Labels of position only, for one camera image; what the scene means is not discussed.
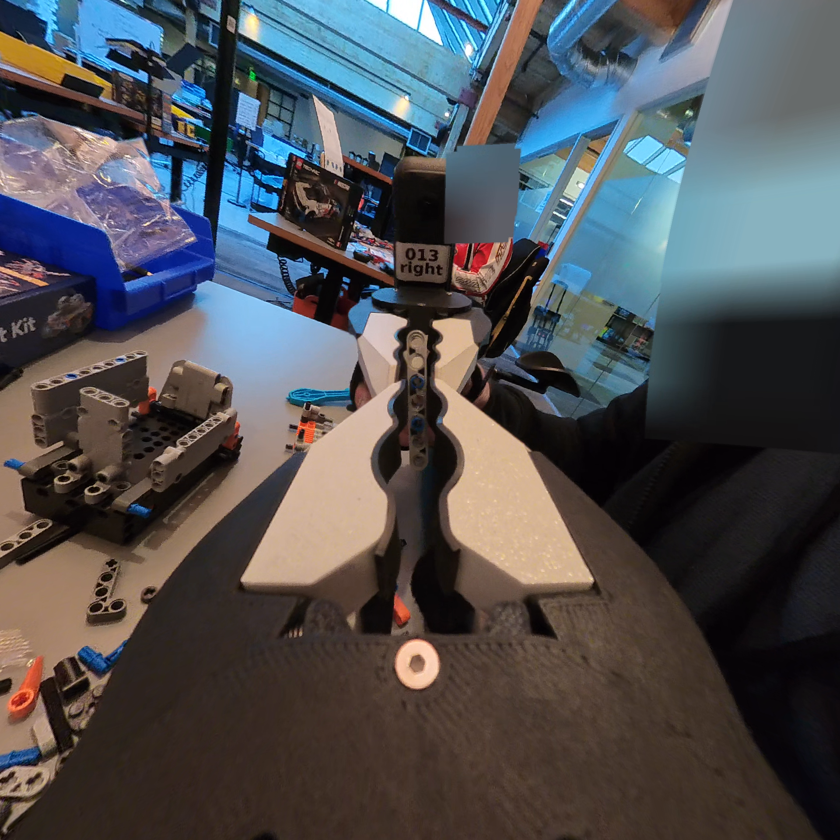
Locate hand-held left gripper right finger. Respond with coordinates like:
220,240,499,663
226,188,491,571
437,386,596,629

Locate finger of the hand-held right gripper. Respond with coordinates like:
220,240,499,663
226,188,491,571
433,315,478,396
356,312,409,403

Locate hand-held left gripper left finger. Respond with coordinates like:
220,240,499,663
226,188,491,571
241,385,403,632

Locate grey beam with blue pins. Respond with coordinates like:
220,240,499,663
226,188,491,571
402,330,432,470

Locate person's right forearm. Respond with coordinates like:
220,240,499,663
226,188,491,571
486,381,657,503

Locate person's right hand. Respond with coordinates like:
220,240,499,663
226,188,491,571
462,364,497,413

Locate orange bin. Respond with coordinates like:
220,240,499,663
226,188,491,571
292,276,352,329

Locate teal brick separator tool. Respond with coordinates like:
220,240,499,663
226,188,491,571
287,386,353,408

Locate black chair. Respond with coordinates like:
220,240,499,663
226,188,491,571
482,239,552,361

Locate black chair armrest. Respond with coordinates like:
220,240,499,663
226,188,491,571
516,351,581,398

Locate orange grey small subassembly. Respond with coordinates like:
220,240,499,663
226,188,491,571
287,403,337,454

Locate black car kit box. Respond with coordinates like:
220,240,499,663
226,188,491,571
279,153,365,249

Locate wooden desk black legs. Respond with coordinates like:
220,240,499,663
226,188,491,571
248,213,395,322

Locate grey black robot model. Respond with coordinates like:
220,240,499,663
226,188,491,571
3,351,244,546

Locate black angled beam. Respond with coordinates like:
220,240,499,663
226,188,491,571
85,559,127,624

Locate blue plastic bin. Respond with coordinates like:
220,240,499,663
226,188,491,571
0,190,216,331

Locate long grey beam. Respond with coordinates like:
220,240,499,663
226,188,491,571
0,518,55,571

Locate pile of plastic building pieces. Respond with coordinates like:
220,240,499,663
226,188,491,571
0,630,129,834

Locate orange cone piece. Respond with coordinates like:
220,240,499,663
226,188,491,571
8,655,45,721

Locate clear plastic bag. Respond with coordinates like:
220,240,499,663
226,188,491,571
0,115,198,263

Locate robot kit box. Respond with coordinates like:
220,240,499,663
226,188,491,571
0,252,98,368

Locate storage shelves with boxes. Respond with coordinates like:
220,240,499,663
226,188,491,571
0,29,214,158

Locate black post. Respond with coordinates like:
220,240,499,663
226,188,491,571
203,0,240,227

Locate silver air duct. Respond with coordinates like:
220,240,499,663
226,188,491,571
548,0,641,89

